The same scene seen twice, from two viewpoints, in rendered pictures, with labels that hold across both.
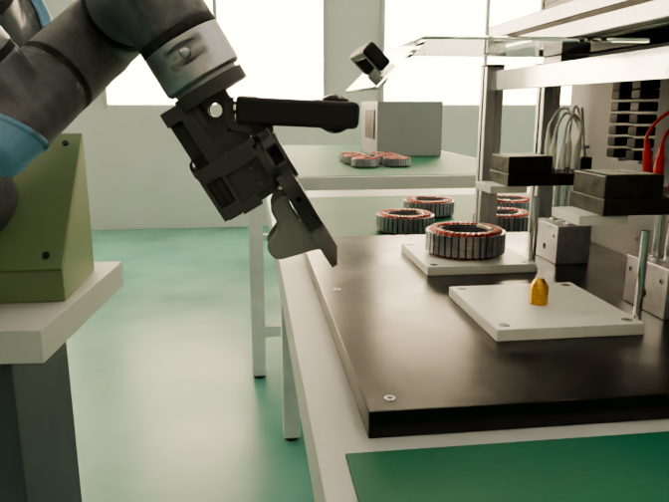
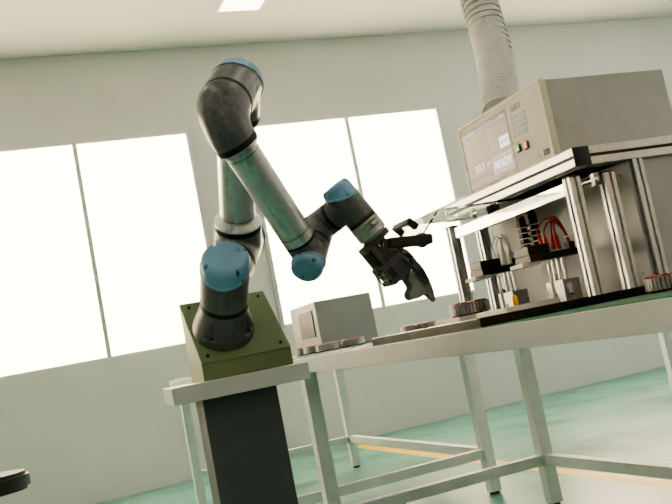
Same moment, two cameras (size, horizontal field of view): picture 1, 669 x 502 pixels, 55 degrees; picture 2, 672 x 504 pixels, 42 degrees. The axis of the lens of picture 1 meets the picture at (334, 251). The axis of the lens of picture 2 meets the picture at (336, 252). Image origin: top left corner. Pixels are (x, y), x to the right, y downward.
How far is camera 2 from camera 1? 1.55 m
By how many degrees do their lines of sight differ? 23
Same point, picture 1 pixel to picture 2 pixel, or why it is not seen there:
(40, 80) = (321, 242)
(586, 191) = (521, 256)
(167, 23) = (365, 214)
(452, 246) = (466, 308)
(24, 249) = (268, 341)
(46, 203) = (266, 322)
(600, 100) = (511, 233)
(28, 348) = (303, 371)
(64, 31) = (318, 225)
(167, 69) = (366, 230)
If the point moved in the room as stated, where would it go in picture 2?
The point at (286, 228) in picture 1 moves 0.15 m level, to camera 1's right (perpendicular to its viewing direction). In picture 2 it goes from (415, 285) to (474, 274)
